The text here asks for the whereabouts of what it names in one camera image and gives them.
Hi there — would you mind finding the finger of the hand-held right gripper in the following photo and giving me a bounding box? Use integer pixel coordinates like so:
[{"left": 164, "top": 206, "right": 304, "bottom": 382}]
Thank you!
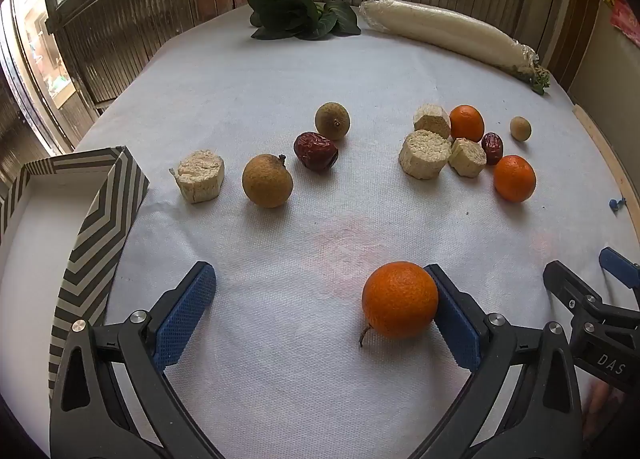
[
  {"left": 599, "top": 247, "right": 640, "bottom": 292},
  {"left": 543, "top": 260, "right": 613, "bottom": 327}
]

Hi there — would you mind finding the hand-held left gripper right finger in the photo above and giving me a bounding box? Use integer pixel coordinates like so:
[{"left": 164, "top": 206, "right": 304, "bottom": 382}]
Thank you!
[{"left": 424, "top": 264, "right": 584, "bottom": 459}]

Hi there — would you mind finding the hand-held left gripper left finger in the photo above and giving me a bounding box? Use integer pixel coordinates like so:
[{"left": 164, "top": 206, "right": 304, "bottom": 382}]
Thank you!
[{"left": 48, "top": 261, "right": 226, "bottom": 459}]

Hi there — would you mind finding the orange with stem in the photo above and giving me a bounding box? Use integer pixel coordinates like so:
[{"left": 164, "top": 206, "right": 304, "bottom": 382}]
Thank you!
[{"left": 358, "top": 261, "right": 440, "bottom": 347}]

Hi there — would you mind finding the striped cardboard box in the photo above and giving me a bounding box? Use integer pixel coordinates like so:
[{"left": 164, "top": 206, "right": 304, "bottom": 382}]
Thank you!
[{"left": 0, "top": 146, "right": 151, "bottom": 405}]

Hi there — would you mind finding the small orange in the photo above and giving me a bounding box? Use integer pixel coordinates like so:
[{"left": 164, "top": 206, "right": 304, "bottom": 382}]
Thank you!
[
  {"left": 449, "top": 105, "right": 485, "bottom": 143},
  {"left": 493, "top": 155, "right": 537, "bottom": 204}
]

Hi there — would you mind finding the dried red date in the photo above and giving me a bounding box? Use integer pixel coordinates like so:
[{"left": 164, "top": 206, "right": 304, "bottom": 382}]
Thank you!
[
  {"left": 293, "top": 132, "right": 340, "bottom": 172},
  {"left": 481, "top": 132, "right": 504, "bottom": 166}
]

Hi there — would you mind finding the small beige cake chunk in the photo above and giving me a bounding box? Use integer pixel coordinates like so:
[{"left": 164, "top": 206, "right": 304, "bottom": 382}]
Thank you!
[{"left": 448, "top": 138, "right": 487, "bottom": 178}]

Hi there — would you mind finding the large brown longan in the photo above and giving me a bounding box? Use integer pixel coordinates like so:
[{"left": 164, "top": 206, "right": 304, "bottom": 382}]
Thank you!
[{"left": 242, "top": 154, "right": 294, "bottom": 208}]

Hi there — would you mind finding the large beige cake chunk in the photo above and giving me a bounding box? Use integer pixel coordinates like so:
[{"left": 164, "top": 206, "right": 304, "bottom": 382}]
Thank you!
[{"left": 398, "top": 129, "right": 452, "bottom": 180}]

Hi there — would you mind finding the person's right hand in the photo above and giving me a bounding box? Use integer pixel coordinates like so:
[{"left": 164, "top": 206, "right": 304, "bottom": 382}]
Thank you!
[{"left": 582, "top": 381, "right": 626, "bottom": 445}]

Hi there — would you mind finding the beige cake chunk top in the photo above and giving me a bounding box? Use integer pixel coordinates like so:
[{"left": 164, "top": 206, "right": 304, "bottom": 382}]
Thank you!
[{"left": 413, "top": 104, "right": 452, "bottom": 140}]

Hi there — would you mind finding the wrapped white radish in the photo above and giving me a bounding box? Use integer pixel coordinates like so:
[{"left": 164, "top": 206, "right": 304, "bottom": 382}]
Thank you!
[{"left": 359, "top": 0, "right": 552, "bottom": 96}]

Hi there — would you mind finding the metal folding door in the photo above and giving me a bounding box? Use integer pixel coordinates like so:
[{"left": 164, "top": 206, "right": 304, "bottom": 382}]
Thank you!
[{"left": 42, "top": 0, "right": 538, "bottom": 104}]

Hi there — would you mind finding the green leafy vegetable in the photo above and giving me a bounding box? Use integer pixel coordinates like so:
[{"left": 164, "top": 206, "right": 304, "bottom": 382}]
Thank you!
[{"left": 247, "top": 0, "right": 362, "bottom": 41}]

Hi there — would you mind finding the red wall decoration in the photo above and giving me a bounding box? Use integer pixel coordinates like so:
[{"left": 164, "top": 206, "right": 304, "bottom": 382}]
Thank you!
[{"left": 602, "top": 0, "right": 640, "bottom": 47}]

